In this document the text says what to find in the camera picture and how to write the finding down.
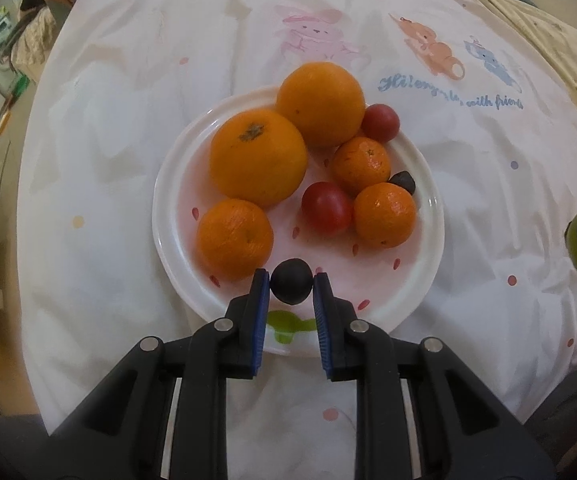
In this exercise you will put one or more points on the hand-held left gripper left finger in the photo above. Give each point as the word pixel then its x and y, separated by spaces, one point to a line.
pixel 260 310

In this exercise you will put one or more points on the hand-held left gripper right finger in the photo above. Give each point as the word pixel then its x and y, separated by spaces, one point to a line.
pixel 321 320

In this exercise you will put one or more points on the dark round grape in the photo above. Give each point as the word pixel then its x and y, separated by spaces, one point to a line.
pixel 402 181
pixel 292 281

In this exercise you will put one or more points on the pink white strawberry-print plate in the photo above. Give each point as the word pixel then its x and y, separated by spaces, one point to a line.
pixel 328 260

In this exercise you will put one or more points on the small mandarin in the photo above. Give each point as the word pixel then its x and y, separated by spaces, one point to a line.
pixel 385 215
pixel 235 238
pixel 362 166

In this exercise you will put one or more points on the red cherry tomato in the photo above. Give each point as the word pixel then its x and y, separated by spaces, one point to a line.
pixel 380 121
pixel 327 208

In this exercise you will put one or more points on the large smooth orange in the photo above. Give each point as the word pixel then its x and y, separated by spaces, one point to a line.
pixel 321 105

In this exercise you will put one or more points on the large orange with stem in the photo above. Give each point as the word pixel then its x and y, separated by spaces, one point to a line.
pixel 258 157

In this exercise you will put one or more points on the dark grey cloth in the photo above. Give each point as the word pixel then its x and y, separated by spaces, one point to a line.
pixel 568 410

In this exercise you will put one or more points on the beige patterned bedding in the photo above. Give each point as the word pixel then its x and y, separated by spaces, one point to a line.
pixel 558 35

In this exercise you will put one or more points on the white cartoon-print cloth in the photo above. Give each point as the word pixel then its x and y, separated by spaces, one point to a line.
pixel 118 135

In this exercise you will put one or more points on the green plastic tool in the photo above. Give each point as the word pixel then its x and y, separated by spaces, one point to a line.
pixel 20 86

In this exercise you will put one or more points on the floral beige cloth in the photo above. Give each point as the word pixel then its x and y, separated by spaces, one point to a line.
pixel 33 35

